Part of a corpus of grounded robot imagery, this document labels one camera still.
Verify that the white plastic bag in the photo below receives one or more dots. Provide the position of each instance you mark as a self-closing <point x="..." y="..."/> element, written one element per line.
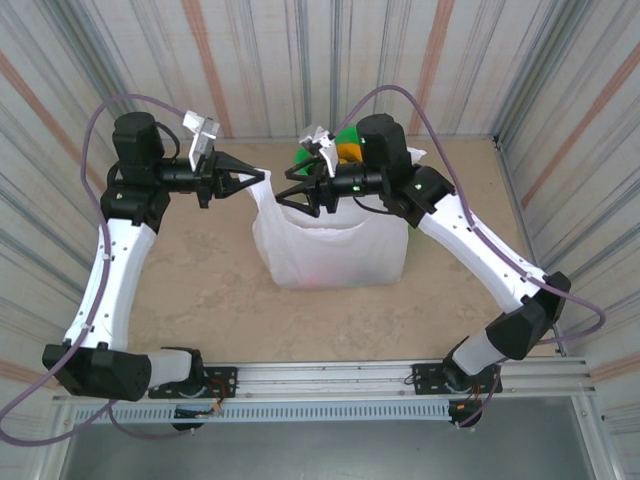
<point x="325" y="255"/>

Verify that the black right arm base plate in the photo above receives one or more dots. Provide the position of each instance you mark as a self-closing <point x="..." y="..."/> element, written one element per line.
<point x="425" y="375"/>

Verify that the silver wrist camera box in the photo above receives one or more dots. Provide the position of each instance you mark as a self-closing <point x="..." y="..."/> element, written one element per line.
<point x="202" y="135"/>
<point x="320" y="145"/>

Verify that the aluminium mounting rail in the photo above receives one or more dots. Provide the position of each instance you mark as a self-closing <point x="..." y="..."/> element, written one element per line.
<point x="325" y="375"/>

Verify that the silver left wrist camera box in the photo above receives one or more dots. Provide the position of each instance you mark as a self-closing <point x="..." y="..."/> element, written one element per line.
<point x="202" y="135"/>

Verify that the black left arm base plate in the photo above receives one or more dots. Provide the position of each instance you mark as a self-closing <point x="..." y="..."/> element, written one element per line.
<point x="225" y="380"/>

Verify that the large orange fake fruit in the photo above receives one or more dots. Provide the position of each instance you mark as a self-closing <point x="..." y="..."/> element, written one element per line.
<point x="347" y="151"/>

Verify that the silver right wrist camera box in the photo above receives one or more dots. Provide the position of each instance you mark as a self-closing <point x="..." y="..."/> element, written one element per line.
<point x="320" y="145"/>

